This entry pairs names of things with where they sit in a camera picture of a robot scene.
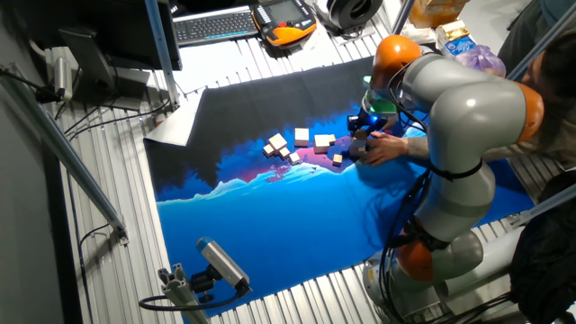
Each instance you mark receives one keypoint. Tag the black camera ball mount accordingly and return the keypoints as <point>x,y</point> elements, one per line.
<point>202,282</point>

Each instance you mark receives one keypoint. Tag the dark computer keyboard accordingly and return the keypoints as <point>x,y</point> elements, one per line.
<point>211,27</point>

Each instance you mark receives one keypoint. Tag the aluminium frame post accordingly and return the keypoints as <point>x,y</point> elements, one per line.
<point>159,49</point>

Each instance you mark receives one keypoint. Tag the white paper sheets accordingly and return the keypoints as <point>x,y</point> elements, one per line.
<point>312,43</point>

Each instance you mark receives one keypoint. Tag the white tissue paper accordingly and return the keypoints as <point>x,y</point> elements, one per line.
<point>425,30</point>

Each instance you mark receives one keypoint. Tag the orange plastic bag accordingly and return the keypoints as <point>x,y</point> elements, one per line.
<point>432,13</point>

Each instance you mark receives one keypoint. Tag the aluminium frame beam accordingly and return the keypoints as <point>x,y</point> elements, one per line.
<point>540,42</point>
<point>544,204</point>
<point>67,157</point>

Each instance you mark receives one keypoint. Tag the bare human hand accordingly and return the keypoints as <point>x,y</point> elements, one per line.
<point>384,148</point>

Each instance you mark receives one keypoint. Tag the orange black teach pendant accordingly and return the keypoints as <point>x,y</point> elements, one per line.
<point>288,33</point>

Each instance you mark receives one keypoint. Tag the black round spool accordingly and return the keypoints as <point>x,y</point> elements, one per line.
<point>342,18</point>

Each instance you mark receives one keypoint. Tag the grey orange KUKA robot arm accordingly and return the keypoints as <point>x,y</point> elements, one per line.
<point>468,117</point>

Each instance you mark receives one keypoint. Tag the silver camera with blue tip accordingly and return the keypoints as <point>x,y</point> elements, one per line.
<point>222,263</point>

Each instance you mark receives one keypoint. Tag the person in beige sweater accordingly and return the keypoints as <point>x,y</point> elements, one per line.
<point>558,76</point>

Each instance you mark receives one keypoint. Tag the silver cylindrical device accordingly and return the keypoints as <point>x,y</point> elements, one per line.
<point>63,78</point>

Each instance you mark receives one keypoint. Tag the black monitor stand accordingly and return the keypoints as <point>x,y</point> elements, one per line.
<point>90,58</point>

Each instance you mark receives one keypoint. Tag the blue white carton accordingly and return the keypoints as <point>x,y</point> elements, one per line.
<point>459,42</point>

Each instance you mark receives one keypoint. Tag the small wooden cube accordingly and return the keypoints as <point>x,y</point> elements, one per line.
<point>268,150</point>
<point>337,159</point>
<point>294,158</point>
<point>332,138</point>
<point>284,152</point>

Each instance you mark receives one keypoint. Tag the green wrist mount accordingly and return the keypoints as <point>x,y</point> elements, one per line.
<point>383,107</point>

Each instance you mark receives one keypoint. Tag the purple plastic bag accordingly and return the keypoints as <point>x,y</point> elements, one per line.
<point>483,60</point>

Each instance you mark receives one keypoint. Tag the white cylindrical roll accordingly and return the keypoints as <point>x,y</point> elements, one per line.
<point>495,265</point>

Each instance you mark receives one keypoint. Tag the person in black jacket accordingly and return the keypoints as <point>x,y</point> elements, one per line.
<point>544,261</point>

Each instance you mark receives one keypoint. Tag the blue landscape printed cloth mat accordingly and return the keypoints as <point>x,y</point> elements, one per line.
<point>270,225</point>

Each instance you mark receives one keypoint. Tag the aluminium profile bracket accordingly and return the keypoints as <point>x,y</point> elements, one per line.
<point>177,290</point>

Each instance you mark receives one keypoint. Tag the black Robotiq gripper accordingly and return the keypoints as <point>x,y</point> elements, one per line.
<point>371,120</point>

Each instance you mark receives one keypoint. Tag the black computer monitor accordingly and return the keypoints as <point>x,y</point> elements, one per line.
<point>112,27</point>

